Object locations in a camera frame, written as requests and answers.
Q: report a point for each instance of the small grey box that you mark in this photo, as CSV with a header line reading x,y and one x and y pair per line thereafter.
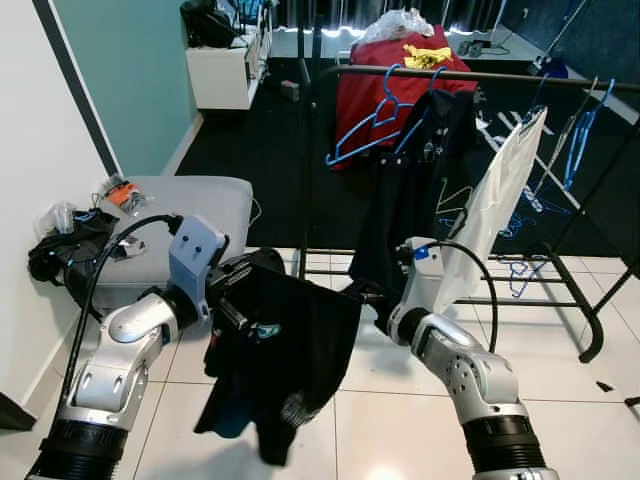
x,y
290,91

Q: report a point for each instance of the yellow cloth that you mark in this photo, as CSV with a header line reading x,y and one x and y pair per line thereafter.
x,y
428,58

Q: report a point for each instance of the black metal clothes rack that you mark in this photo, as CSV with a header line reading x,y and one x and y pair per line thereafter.
x,y
480,76

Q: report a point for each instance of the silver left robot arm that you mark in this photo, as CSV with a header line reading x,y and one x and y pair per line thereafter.
x,y
120,350

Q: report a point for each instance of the white printed T-shirt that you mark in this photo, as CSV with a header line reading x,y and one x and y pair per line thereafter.
x,y
500,200

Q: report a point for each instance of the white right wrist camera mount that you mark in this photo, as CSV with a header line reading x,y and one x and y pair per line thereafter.
x,y
420,280

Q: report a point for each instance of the black printed T-shirt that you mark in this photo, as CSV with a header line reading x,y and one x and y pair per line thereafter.
x,y
290,370

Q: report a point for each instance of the white crumpled plastic bag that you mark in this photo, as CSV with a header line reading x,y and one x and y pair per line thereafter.
x,y
395,27

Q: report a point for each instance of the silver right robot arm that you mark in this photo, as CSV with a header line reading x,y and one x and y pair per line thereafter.
x,y
470,380

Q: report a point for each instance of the black backpack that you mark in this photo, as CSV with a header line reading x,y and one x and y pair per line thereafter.
x,y
208,25

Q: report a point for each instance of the blue bag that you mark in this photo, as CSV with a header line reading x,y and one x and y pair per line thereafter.
x,y
250,10

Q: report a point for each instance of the dark curtain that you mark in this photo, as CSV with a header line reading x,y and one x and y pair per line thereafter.
x,y
330,12

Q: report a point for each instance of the dark navy garment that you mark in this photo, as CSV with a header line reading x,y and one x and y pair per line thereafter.
x,y
420,170

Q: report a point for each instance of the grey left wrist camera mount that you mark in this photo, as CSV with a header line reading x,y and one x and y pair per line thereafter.
x,y
195,250

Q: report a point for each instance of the white cabinet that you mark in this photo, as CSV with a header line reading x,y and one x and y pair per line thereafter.
x,y
225,80

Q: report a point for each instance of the small black floor scrap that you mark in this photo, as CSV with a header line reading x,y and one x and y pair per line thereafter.
x,y
606,386

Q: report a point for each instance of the clear plastic bag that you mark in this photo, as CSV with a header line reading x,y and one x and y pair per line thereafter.
x,y
58,217

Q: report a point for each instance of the small clear packet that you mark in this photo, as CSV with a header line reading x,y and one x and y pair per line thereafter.
x,y
130,247

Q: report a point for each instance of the grey ottoman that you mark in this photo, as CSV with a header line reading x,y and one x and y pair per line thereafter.
x,y
195,195

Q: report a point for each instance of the black sling bag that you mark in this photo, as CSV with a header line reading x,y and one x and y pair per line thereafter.
x,y
65,250

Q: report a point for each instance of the blue mop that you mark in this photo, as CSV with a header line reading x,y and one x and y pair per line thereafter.
x,y
552,68

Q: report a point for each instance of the orange packet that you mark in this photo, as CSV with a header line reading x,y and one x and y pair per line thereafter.
x,y
125,195

